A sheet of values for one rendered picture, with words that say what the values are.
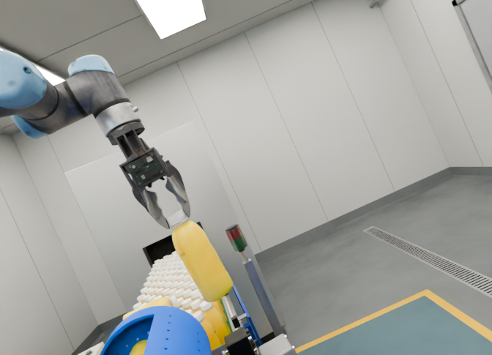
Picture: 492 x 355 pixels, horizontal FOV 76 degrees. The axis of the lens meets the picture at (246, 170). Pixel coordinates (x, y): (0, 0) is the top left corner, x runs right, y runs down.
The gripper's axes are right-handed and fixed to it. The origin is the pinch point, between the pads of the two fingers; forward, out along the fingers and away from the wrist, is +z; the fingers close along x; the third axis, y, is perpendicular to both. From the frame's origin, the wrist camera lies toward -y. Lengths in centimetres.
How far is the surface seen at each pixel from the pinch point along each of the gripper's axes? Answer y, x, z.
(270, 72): -409, 190, -102
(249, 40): -411, 185, -161
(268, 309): -65, 7, 56
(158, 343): -0.1, -15.6, 20.4
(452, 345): -104, 89, 153
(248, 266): -65, 8, 36
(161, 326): -8.7, -16.0, 20.4
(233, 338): -32, -7, 43
